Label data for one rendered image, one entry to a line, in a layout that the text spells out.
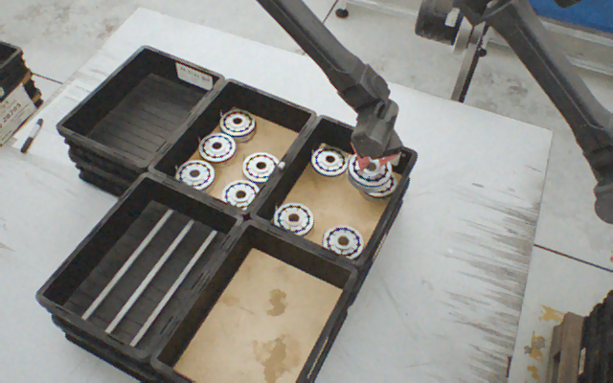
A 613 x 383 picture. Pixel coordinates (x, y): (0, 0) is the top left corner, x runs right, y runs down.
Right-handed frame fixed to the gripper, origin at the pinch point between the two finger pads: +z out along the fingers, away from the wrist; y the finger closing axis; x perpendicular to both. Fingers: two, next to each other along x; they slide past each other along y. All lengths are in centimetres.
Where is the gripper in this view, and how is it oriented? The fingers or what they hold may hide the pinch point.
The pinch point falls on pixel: (371, 165)
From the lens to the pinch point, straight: 134.4
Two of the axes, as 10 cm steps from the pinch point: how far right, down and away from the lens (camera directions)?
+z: -0.6, 5.9, 8.1
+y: 9.4, -2.4, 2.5
